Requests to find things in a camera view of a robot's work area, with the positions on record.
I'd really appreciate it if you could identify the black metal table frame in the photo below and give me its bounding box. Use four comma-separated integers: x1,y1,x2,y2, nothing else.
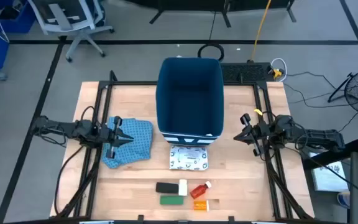
56,70,315,220

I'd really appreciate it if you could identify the black rectangular box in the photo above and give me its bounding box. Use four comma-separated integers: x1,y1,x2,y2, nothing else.
155,182,180,194

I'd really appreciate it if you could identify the small white box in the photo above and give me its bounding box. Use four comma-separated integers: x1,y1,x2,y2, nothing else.
178,179,188,197

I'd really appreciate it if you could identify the black floor cable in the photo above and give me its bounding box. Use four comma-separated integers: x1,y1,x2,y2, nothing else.
283,71,358,133

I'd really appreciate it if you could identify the white printed foil pouch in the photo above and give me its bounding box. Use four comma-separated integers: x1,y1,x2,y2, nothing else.
168,144,209,172

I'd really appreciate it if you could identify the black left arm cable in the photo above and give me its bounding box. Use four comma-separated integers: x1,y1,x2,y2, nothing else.
53,145,85,216

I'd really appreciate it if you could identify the black perforated floor mat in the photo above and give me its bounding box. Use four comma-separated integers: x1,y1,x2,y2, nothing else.
220,62,272,83

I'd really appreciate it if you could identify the dark blue fabric bin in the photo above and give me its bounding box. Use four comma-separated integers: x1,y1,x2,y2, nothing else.
155,57,225,147

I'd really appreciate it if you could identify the yellow extension cable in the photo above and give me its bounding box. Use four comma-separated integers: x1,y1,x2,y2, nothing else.
249,0,273,62

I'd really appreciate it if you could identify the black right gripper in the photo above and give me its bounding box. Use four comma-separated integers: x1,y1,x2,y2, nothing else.
232,113,272,157

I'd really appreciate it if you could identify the coiled black cable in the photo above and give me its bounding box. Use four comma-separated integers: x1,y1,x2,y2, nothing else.
197,11,225,62

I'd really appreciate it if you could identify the white cable loop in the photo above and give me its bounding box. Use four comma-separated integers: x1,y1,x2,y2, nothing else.
270,57,288,83

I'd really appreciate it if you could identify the blue storage bin with cables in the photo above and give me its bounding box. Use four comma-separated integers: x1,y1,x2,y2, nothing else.
0,0,37,34

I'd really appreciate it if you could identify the green rectangular box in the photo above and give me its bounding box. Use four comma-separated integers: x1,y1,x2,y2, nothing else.
159,195,185,206

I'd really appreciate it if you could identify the blue patterned folded cloth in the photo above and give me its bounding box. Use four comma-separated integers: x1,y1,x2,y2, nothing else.
101,116,154,170

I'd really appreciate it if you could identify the red bottle with white cap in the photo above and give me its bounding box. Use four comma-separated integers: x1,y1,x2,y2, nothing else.
189,180,213,200

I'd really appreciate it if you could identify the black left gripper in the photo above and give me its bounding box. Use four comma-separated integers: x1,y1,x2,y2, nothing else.
99,116,135,159

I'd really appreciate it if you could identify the grey office chair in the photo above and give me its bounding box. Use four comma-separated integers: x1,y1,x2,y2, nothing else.
26,0,116,63

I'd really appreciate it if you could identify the orange small packet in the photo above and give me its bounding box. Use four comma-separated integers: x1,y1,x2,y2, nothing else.
193,200,209,212

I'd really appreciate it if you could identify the black floor fan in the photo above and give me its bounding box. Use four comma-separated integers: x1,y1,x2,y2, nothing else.
327,65,358,114

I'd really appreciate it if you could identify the white paper sheet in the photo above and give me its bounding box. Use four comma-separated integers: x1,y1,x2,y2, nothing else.
308,151,349,192

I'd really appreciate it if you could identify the black table stand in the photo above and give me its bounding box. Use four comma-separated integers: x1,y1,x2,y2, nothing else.
149,0,297,29

